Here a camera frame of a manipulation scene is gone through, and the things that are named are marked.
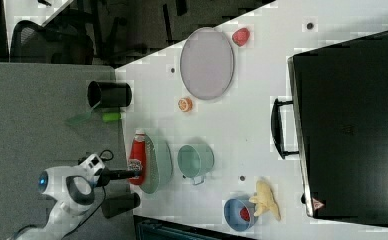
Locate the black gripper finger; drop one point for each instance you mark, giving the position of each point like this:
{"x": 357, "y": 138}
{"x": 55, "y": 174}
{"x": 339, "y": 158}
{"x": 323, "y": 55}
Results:
{"x": 125, "y": 174}

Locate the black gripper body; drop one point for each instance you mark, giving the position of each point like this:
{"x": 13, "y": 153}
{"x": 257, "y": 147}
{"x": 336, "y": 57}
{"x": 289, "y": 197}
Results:
{"x": 104, "y": 178}

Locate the red plush ketchup bottle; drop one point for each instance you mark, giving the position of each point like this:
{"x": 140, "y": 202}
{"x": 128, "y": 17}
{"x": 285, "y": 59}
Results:
{"x": 137, "y": 158}

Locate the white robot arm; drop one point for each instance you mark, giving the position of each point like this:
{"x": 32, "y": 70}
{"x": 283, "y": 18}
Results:
{"x": 72, "y": 188}

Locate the black cylinder object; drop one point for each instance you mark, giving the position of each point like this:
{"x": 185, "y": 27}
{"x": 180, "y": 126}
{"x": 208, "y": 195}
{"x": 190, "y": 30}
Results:
{"x": 117, "y": 205}

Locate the green lime toy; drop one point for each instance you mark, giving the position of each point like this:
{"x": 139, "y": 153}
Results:
{"x": 111, "y": 117}

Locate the green spatula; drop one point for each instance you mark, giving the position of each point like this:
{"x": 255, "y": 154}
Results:
{"x": 80, "y": 118}

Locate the black pot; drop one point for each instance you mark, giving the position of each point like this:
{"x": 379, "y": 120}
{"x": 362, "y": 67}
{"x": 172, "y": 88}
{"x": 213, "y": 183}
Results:
{"x": 109, "y": 94}

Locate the green mug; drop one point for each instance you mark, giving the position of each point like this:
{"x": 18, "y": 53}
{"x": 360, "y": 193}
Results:
{"x": 195, "y": 161}

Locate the blue cup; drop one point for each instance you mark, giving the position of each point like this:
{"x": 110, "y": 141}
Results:
{"x": 232, "y": 209}

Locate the small red toy in cup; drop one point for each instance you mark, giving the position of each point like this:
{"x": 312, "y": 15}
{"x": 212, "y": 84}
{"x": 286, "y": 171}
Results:
{"x": 244, "y": 214}

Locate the lilac round plate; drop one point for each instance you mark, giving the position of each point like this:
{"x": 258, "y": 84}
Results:
{"x": 207, "y": 63}

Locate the yellow plush banana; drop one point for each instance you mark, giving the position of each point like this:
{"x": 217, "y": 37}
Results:
{"x": 264, "y": 200}

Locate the black office chair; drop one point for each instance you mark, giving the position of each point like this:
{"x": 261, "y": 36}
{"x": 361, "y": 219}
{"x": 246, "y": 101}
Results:
{"x": 32, "y": 43}

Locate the red strawberry toy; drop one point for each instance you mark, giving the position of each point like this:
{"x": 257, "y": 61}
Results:
{"x": 241, "y": 36}

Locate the silver black toaster oven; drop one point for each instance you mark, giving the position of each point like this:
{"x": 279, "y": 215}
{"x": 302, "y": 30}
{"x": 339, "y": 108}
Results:
{"x": 340, "y": 104}

